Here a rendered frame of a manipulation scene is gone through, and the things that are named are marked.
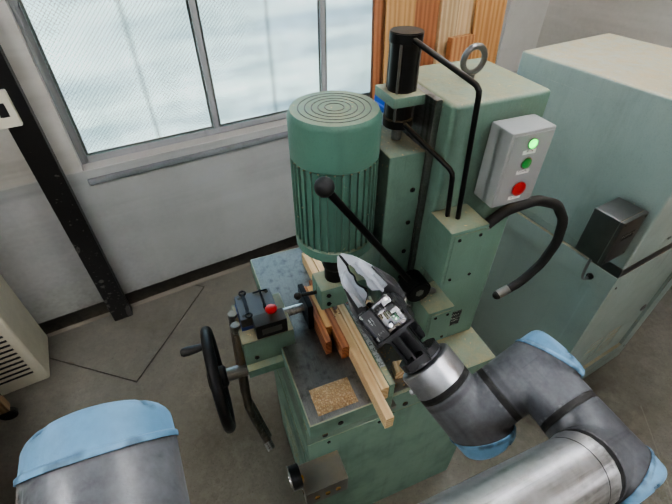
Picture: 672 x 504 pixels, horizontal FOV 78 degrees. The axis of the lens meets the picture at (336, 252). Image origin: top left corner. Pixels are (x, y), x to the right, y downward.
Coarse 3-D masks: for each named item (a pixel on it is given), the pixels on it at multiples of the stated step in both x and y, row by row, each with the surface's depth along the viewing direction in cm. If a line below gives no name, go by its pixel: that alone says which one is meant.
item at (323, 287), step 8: (320, 272) 105; (352, 272) 105; (312, 280) 106; (320, 280) 103; (360, 280) 103; (320, 288) 101; (328, 288) 101; (336, 288) 101; (368, 288) 106; (320, 296) 102; (328, 296) 101; (336, 296) 103; (344, 296) 104; (320, 304) 104; (328, 304) 103; (336, 304) 105
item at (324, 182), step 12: (324, 180) 66; (324, 192) 66; (336, 204) 70; (348, 216) 73; (360, 228) 76; (372, 240) 79; (384, 252) 82; (396, 264) 86; (408, 276) 91; (420, 276) 93; (408, 288) 92; (420, 288) 92; (432, 288) 97
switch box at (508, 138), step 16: (496, 128) 76; (512, 128) 74; (528, 128) 74; (544, 128) 74; (496, 144) 77; (512, 144) 74; (544, 144) 77; (496, 160) 78; (512, 160) 76; (480, 176) 83; (496, 176) 79; (512, 176) 79; (528, 176) 81; (480, 192) 84; (496, 192) 80; (528, 192) 84
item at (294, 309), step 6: (300, 288) 111; (300, 300) 114; (306, 300) 108; (294, 306) 110; (300, 306) 111; (306, 306) 107; (312, 306) 106; (288, 312) 110; (294, 312) 110; (300, 312) 111; (306, 312) 109; (312, 312) 108; (306, 318) 112; (312, 318) 109; (312, 324) 111
